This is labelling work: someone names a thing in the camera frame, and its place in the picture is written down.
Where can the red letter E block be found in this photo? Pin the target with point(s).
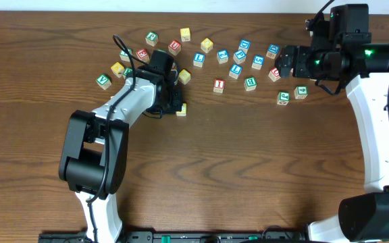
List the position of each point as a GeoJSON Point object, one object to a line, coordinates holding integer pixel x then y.
{"type": "Point", "coordinates": [143, 55]}

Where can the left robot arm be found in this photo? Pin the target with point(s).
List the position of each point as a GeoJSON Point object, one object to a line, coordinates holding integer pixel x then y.
{"type": "Point", "coordinates": [93, 160]}

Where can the green letter R block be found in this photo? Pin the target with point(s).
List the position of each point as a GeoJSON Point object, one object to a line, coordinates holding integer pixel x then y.
{"type": "Point", "coordinates": [127, 71]}

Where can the yellow block top row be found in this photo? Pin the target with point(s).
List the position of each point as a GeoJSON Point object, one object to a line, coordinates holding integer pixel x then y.
{"type": "Point", "coordinates": [185, 34]}

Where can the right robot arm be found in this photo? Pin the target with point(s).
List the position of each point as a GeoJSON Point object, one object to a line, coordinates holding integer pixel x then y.
{"type": "Point", "coordinates": [341, 50]}

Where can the red letter U block right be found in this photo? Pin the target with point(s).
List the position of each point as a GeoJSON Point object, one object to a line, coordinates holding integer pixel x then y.
{"type": "Point", "coordinates": [274, 74]}

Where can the yellow letter C block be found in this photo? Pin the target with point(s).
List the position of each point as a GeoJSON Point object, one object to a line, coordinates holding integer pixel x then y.
{"type": "Point", "coordinates": [183, 111]}

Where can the green letter V block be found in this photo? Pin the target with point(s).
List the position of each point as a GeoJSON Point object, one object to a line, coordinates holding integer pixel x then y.
{"type": "Point", "coordinates": [104, 81]}

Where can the blue number 2 block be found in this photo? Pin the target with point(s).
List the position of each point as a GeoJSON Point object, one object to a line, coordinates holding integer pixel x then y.
{"type": "Point", "coordinates": [222, 56]}

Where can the green number 4 block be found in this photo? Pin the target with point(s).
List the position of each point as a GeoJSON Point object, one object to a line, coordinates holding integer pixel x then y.
{"type": "Point", "coordinates": [301, 92]}

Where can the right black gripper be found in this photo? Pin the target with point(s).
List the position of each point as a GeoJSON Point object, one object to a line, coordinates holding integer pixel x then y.
{"type": "Point", "coordinates": [294, 61]}

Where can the green letter j block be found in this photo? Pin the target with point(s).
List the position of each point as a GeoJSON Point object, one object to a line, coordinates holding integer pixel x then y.
{"type": "Point", "coordinates": [152, 38]}
{"type": "Point", "coordinates": [283, 98]}

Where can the green number 7 block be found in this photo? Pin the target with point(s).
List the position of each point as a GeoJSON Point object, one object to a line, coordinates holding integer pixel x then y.
{"type": "Point", "coordinates": [125, 56]}

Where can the blue number 5 block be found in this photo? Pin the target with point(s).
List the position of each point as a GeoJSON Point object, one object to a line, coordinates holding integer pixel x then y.
{"type": "Point", "coordinates": [258, 61]}

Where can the red letter I block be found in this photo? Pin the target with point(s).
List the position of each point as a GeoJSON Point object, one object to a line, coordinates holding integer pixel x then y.
{"type": "Point", "coordinates": [218, 85]}

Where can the blue letter D block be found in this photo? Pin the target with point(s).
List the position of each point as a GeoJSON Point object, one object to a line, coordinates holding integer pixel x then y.
{"type": "Point", "coordinates": [244, 45]}

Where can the blue letter L block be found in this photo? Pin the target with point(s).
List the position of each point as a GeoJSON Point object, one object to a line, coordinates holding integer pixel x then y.
{"type": "Point", "coordinates": [198, 59]}

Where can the yellow letter O block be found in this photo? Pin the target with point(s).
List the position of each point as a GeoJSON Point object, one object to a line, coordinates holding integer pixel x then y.
{"type": "Point", "coordinates": [206, 45]}

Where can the red letter u block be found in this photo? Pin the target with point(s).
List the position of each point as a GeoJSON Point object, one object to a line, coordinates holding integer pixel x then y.
{"type": "Point", "coordinates": [274, 74]}
{"type": "Point", "coordinates": [174, 47]}

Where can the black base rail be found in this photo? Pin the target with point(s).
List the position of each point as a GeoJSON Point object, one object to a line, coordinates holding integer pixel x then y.
{"type": "Point", "coordinates": [270, 236]}

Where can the yellow block centre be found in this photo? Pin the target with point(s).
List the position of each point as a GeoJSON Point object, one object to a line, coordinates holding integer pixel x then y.
{"type": "Point", "coordinates": [184, 76]}

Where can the green letter B block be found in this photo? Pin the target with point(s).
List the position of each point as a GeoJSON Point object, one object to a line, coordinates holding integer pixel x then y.
{"type": "Point", "coordinates": [250, 83]}

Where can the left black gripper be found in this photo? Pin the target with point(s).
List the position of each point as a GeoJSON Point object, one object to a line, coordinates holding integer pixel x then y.
{"type": "Point", "coordinates": [173, 101]}

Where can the yellow letter K block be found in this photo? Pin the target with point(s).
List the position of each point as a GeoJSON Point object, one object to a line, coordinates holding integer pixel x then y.
{"type": "Point", "coordinates": [118, 69]}

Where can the green letter J block right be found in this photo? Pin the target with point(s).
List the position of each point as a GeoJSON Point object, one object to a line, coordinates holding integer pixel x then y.
{"type": "Point", "coordinates": [283, 98]}

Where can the blue letter P block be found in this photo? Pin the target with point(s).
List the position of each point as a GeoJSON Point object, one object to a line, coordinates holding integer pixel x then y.
{"type": "Point", "coordinates": [239, 57]}

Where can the green letter J block top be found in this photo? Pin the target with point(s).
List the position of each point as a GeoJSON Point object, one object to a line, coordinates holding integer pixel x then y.
{"type": "Point", "coordinates": [152, 38]}

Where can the red letter U block left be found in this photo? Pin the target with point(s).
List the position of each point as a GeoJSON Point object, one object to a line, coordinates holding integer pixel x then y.
{"type": "Point", "coordinates": [174, 47]}

